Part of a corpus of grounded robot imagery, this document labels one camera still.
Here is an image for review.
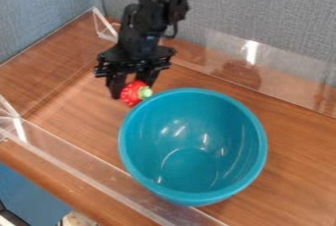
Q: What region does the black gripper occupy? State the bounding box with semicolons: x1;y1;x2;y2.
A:
95;29;176;99

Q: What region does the red toy strawberry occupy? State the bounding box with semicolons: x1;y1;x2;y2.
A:
120;81;153;107

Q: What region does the blue plastic bowl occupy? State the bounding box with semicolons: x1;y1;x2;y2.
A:
119;88;268;206

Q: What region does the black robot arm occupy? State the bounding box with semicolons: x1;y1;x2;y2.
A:
95;0;189;99

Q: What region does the clear acrylic front barrier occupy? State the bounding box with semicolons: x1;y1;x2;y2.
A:
0;119;228;226

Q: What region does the clear acrylic barrier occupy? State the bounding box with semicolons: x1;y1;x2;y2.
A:
93;7;336;119
0;119;228;226

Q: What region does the clear acrylic back barrier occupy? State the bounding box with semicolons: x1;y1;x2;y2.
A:
93;7;336;119

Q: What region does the clear acrylic corner bracket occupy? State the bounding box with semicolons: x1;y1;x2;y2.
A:
92;7;120;42

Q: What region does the black cable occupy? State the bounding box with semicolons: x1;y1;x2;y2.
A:
161;22;180;39

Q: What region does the clear acrylic left bracket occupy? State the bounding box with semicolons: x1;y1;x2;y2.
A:
0;94;28;142

